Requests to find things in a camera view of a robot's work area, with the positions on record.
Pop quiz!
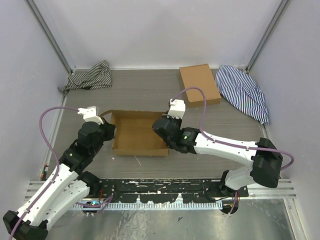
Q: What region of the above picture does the perforated cable duct strip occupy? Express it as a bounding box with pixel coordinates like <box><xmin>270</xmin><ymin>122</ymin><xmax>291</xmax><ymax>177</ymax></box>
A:
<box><xmin>72</xmin><ymin>201</ymin><xmax>223</xmax><ymax>211</ymax></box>

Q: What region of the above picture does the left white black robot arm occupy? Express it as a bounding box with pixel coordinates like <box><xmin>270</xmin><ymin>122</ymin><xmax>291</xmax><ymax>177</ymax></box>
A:
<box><xmin>3</xmin><ymin>120</ymin><xmax>116</xmax><ymax>240</ymax></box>

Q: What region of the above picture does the blue white striped cloth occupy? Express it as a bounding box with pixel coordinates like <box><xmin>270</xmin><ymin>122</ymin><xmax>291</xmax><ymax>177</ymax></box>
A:
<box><xmin>215</xmin><ymin>65</ymin><xmax>270</xmax><ymax>125</ymax></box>

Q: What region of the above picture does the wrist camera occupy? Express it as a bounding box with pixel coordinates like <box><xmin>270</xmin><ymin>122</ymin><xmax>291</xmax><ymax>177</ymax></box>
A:
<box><xmin>167</xmin><ymin>98</ymin><xmax>186</xmax><ymax>120</ymax></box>
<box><xmin>77</xmin><ymin>106</ymin><xmax>104</xmax><ymax>125</ymax></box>

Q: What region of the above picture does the folded brown cardboard box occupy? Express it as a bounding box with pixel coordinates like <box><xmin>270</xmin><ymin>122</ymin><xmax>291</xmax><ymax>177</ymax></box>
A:
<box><xmin>179</xmin><ymin>64</ymin><xmax>221</xmax><ymax>108</ymax></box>

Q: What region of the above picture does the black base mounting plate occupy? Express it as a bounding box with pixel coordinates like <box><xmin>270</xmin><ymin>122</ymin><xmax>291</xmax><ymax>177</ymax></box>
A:
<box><xmin>86</xmin><ymin>178</ymin><xmax>235</xmax><ymax>204</ymax></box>

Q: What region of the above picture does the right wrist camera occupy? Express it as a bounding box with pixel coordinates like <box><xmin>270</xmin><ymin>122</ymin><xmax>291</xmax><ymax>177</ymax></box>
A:
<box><xmin>167</xmin><ymin>98</ymin><xmax>186</xmax><ymax>120</ymax></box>

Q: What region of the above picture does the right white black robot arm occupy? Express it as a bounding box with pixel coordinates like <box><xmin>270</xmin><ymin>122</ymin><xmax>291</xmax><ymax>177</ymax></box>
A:
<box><xmin>152</xmin><ymin>116</ymin><xmax>283</xmax><ymax>198</ymax></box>

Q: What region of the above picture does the grey striped cloth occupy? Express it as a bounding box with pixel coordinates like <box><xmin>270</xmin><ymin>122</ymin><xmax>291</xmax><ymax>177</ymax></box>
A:
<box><xmin>57</xmin><ymin>60</ymin><xmax>112</xmax><ymax>96</ymax></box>

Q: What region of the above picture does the aluminium rail frame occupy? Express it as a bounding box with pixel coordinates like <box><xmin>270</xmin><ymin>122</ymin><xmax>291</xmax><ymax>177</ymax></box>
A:
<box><xmin>24</xmin><ymin>178</ymin><xmax>298</xmax><ymax>201</ymax></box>

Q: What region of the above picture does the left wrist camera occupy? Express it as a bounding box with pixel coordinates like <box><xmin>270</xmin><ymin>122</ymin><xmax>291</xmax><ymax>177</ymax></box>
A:
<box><xmin>77</xmin><ymin>106</ymin><xmax>104</xmax><ymax>125</ymax></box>

